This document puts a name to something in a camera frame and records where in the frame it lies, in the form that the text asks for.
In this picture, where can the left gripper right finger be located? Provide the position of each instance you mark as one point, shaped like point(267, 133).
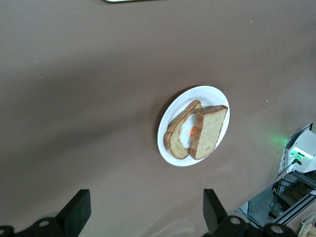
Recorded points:
point(214, 212)

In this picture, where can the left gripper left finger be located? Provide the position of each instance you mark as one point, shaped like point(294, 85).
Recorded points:
point(74, 212)

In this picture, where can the plain bread slice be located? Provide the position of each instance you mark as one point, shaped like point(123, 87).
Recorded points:
point(212, 133)

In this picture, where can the fried egg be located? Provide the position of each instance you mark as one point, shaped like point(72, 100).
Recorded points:
point(186, 130)

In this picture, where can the white round plate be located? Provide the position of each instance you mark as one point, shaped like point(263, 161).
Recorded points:
point(209, 95)

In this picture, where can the metal frame structure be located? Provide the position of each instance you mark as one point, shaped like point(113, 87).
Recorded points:
point(291, 205)

